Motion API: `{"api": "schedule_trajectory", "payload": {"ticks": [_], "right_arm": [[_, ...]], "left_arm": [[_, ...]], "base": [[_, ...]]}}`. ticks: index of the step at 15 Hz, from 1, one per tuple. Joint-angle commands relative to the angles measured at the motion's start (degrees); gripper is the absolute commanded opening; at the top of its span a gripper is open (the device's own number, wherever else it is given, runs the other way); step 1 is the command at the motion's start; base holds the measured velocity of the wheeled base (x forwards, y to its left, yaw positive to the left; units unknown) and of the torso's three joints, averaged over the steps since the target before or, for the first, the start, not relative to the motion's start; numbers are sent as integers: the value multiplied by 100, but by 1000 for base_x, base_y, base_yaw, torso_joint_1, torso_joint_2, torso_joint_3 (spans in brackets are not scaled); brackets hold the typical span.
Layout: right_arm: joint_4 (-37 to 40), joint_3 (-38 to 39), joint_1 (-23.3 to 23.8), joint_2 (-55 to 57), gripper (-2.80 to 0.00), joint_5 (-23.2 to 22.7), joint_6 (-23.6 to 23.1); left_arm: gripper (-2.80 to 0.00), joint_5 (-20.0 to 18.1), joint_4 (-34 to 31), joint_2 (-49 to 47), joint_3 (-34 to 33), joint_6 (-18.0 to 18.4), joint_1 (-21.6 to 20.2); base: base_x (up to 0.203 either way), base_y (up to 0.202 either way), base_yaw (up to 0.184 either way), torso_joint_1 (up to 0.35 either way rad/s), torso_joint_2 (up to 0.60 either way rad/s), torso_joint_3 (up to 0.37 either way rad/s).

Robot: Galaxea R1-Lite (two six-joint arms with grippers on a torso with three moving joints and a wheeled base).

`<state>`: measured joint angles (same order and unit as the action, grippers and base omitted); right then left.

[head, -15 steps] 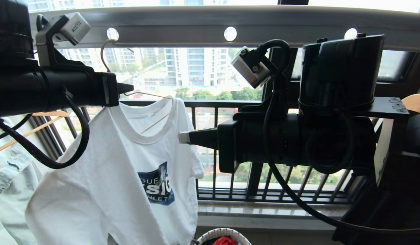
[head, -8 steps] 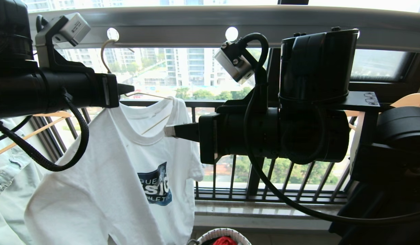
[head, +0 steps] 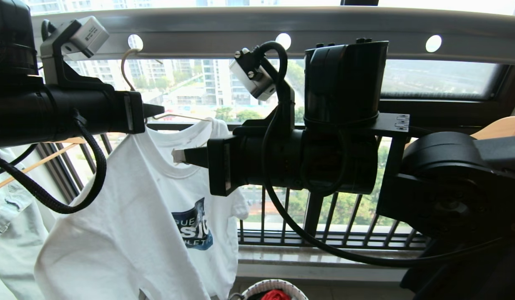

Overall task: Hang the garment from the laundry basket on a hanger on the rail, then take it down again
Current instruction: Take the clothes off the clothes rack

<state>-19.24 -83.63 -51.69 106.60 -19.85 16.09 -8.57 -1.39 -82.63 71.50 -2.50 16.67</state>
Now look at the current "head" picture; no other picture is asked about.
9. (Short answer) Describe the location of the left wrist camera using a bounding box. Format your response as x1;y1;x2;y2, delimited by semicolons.
40;16;113;90

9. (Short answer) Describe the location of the grey metal clothes rail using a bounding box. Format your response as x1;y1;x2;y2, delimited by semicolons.
30;6;515;66

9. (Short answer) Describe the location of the braided black cable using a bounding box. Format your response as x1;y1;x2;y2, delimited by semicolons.
0;109;108;215

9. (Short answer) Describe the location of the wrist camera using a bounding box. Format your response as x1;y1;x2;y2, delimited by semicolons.
229;46;304;136
40;16;113;90

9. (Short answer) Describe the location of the red garment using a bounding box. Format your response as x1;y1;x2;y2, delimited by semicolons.
260;289;292;300

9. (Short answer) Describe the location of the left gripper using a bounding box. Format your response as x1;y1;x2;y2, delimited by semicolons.
0;83;166;149

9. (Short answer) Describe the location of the white woven laundry basket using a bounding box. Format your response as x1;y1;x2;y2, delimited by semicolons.
228;279;310;300

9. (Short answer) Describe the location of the stone window sill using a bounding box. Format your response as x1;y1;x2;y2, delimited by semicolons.
236;245;409;285

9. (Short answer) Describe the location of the thin black cable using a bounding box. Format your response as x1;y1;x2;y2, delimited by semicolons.
0;143;38;179

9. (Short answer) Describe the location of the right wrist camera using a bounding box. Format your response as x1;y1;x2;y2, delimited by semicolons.
229;46;304;136

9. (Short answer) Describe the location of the black window frame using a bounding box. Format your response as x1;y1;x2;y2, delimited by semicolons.
379;62;515;135

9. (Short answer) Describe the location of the wooden hanger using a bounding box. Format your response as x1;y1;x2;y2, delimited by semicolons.
469;115;515;140
0;137;83;195

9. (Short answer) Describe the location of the smooth black cable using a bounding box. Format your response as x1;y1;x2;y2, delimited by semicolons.
256;41;509;268

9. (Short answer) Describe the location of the pale blue denim shirt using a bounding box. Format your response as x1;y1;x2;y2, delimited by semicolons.
0;146;76;300

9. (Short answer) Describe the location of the pale wire hanger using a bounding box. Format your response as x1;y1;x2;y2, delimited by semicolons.
120;47;213;122

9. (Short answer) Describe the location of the white printed t-shirt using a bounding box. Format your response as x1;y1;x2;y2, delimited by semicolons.
34;118;250;300

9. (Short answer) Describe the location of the black metal window railing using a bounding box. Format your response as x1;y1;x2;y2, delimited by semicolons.
36;120;430;251

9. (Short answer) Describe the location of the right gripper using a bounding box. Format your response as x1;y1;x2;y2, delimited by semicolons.
171;128;380;197

